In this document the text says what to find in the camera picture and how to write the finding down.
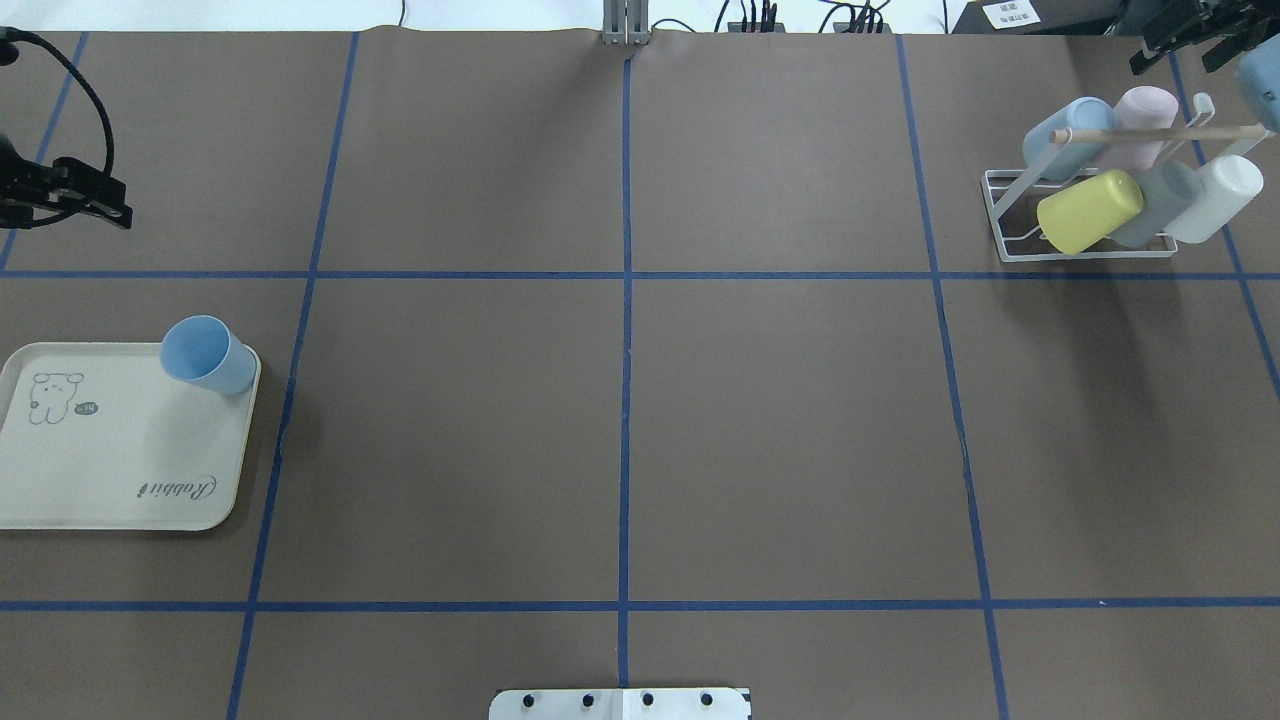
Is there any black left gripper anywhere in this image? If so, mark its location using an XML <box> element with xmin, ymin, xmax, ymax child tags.
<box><xmin>1</xmin><ymin>135</ymin><xmax>133</xmax><ymax>231</ymax></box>

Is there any blue plastic cup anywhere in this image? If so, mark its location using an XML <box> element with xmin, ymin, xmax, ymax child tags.
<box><xmin>159</xmin><ymin>315</ymin><xmax>259</xmax><ymax>396</ymax></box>
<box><xmin>1021</xmin><ymin>96</ymin><xmax>1115</xmax><ymax>183</ymax></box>

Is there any yellow plastic cup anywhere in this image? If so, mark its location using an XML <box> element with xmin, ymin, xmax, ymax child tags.
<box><xmin>1036</xmin><ymin>169</ymin><xmax>1144</xmax><ymax>256</ymax></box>

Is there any pink plastic cup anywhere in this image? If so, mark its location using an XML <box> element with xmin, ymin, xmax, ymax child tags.
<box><xmin>1092</xmin><ymin>85</ymin><xmax>1180</xmax><ymax>177</ymax></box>

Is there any grey plastic cup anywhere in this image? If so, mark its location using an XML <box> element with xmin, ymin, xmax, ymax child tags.
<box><xmin>1108</xmin><ymin>161</ymin><xmax>1203</xmax><ymax>249</ymax></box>

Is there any cream white plastic cup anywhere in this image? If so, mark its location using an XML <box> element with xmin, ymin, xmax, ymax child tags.
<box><xmin>1164</xmin><ymin>154</ymin><xmax>1265</xmax><ymax>243</ymax></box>

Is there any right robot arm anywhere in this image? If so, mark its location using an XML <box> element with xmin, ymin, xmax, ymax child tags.
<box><xmin>1235</xmin><ymin>35</ymin><xmax>1279</xmax><ymax>135</ymax></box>

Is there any cream plastic tray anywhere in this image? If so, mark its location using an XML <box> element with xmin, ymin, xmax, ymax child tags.
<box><xmin>1</xmin><ymin>342</ymin><xmax>257</xmax><ymax>532</ymax></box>

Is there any black box with label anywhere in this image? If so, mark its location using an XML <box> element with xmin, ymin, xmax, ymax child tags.
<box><xmin>950</xmin><ymin>1</ymin><xmax>1128</xmax><ymax>36</ymax></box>

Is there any aluminium frame post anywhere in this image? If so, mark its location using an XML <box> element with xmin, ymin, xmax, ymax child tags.
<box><xmin>600</xmin><ymin>0</ymin><xmax>652</xmax><ymax>46</ymax></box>

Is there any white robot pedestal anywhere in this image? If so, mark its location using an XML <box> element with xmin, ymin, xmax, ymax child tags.
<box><xmin>488</xmin><ymin>687</ymin><xmax>753</xmax><ymax>719</ymax></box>

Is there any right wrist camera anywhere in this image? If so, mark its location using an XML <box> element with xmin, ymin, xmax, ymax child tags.
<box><xmin>1115</xmin><ymin>1</ymin><xmax>1279</xmax><ymax>76</ymax></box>

